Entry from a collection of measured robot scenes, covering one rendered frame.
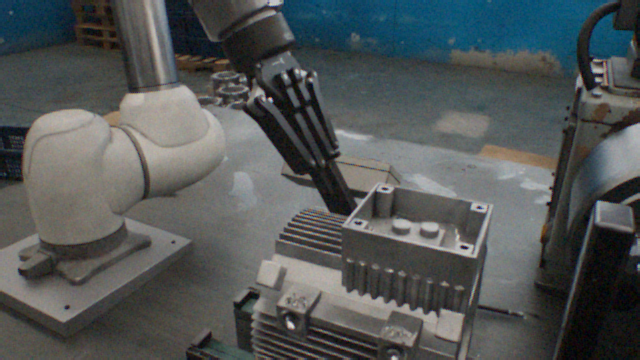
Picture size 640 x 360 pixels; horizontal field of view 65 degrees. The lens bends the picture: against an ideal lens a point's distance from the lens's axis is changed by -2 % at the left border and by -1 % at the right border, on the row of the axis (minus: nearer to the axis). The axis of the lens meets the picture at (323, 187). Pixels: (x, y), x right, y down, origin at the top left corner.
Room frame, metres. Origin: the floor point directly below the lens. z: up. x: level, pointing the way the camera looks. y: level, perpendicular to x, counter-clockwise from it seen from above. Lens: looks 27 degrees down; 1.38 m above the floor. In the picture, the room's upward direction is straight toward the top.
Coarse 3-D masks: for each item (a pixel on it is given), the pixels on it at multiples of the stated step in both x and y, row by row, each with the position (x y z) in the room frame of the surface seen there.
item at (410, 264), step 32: (384, 192) 0.46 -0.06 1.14; (416, 192) 0.46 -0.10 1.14; (352, 224) 0.40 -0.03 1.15; (384, 224) 0.45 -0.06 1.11; (416, 224) 0.43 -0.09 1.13; (448, 224) 0.45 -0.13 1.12; (480, 224) 0.42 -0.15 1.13; (352, 256) 0.39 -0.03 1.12; (384, 256) 0.38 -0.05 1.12; (416, 256) 0.36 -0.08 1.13; (448, 256) 0.35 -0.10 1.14; (480, 256) 0.38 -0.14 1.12; (352, 288) 0.39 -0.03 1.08; (384, 288) 0.37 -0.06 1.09; (416, 288) 0.36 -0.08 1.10; (448, 288) 0.35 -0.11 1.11
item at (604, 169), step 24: (600, 144) 0.68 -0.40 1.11; (624, 144) 0.61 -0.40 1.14; (600, 168) 0.59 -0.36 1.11; (624, 168) 0.54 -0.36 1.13; (576, 192) 0.61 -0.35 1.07; (600, 192) 0.53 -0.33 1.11; (624, 192) 0.52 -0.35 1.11; (576, 216) 0.54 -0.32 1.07; (576, 240) 0.54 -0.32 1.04; (576, 264) 0.53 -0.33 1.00; (624, 288) 0.50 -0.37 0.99; (624, 312) 0.50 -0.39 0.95
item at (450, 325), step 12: (264, 264) 0.41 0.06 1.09; (276, 264) 0.41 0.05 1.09; (264, 276) 0.40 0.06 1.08; (276, 276) 0.40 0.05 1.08; (276, 288) 0.40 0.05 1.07; (444, 312) 0.34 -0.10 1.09; (444, 324) 0.33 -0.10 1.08; (456, 324) 0.33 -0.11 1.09; (444, 336) 0.32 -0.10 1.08; (456, 336) 0.32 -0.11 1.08; (468, 348) 0.44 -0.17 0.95
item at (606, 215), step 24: (600, 216) 0.23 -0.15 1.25; (624, 216) 0.23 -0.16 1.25; (600, 240) 0.22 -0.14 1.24; (624, 240) 0.22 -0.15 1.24; (600, 264) 0.22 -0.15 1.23; (624, 264) 0.21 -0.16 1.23; (576, 288) 0.22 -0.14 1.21; (600, 288) 0.22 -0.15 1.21; (576, 312) 0.22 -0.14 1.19; (600, 312) 0.22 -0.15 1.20; (576, 336) 0.22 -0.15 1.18; (600, 336) 0.21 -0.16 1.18
